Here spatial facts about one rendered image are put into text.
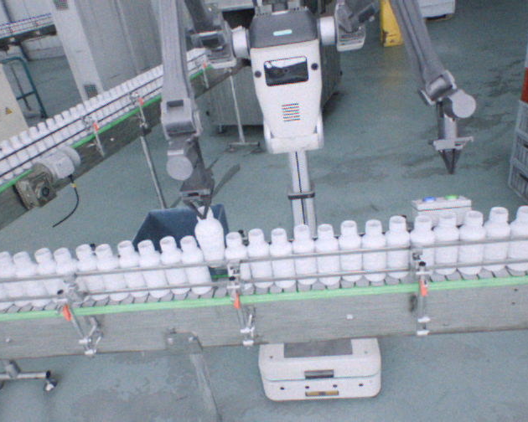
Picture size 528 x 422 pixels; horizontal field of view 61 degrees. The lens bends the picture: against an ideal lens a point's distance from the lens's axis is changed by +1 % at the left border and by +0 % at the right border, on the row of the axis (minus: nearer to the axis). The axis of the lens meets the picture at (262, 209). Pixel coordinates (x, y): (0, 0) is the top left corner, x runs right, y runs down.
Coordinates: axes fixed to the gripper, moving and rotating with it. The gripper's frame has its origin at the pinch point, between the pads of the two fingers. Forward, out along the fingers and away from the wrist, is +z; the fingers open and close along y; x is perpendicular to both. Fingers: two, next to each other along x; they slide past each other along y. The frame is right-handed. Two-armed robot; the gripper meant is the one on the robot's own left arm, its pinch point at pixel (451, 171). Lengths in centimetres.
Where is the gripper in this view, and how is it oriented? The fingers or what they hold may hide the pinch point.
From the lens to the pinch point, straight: 133.2
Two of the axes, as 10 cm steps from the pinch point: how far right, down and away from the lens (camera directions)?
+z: 1.2, 9.8, 1.7
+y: 9.9, -1.0, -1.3
